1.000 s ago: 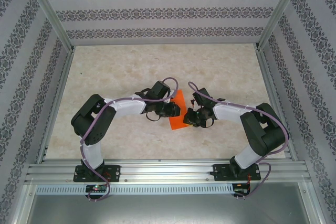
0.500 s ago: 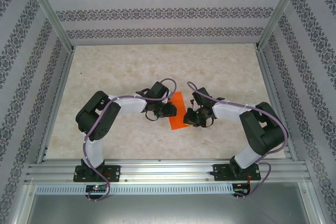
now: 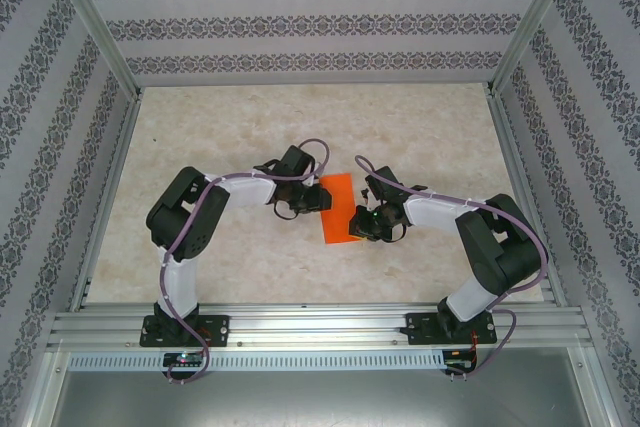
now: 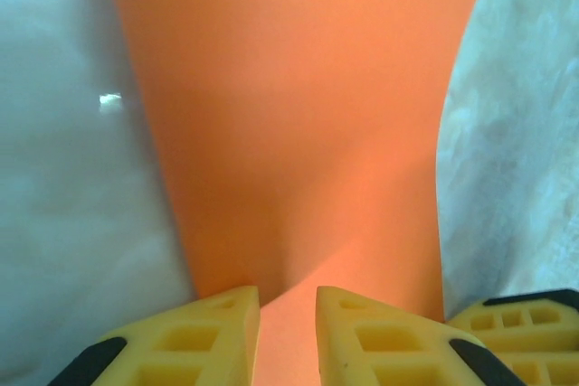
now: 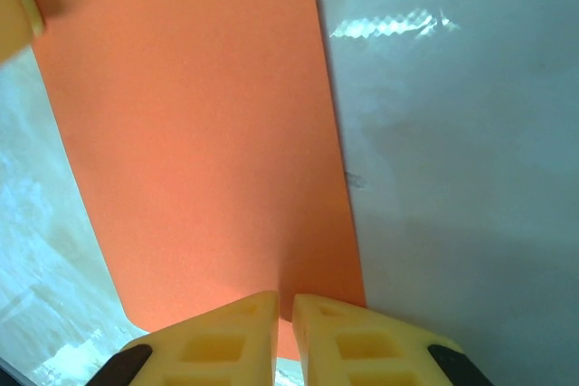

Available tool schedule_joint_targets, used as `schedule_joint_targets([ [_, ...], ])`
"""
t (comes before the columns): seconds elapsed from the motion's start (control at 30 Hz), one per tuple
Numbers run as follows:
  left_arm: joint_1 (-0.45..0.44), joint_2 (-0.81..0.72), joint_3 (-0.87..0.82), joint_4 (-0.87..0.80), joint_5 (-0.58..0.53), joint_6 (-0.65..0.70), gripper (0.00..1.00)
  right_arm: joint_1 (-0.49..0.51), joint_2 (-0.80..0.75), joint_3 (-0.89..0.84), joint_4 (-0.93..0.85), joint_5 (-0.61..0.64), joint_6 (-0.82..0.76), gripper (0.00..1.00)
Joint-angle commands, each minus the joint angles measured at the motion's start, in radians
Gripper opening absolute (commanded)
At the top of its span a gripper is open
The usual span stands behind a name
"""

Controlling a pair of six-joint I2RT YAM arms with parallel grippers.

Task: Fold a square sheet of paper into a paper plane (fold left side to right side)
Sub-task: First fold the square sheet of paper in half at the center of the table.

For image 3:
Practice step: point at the orange square paper sheet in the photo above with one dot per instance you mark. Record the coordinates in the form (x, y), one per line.
(340, 217)

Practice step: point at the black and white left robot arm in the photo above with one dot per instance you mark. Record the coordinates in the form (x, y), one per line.
(185, 227)

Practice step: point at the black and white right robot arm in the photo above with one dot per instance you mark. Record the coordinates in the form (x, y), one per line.
(500, 257)

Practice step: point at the grey sheet metal tray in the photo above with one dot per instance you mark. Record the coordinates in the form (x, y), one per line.
(320, 402)

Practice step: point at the small circuit board green light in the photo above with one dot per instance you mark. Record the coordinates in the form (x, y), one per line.
(182, 359)

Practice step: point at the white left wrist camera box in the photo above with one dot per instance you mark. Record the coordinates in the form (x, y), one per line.
(311, 179)

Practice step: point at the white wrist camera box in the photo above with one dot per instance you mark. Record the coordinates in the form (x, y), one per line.
(311, 179)
(363, 193)

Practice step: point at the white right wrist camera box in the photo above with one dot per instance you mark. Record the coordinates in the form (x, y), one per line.
(363, 193)

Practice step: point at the long aluminium mounting rail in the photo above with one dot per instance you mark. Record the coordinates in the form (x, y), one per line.
(320, 322)

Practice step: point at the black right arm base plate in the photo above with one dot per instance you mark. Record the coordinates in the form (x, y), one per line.
(417, 329)

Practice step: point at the aluminium side floor rail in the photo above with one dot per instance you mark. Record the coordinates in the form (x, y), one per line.
(107, 197)
(511, 147)

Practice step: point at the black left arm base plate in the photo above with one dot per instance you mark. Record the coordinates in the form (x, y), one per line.
(220, 329)

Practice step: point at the aluminium frame post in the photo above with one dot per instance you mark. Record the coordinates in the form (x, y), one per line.
(532, 22)
(93, 22)

